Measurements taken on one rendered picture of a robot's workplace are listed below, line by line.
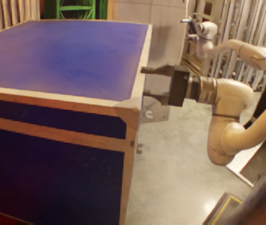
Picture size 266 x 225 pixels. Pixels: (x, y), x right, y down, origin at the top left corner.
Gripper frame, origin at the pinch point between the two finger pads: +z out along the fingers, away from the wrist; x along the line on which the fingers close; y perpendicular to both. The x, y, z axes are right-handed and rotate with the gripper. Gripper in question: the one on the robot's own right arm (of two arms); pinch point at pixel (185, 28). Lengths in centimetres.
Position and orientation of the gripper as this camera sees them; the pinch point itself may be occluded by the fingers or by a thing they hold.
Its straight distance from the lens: 140.0
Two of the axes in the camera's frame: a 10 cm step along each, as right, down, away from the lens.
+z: -7.7, 3.1, -5.6
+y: 5.5, -1.2, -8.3
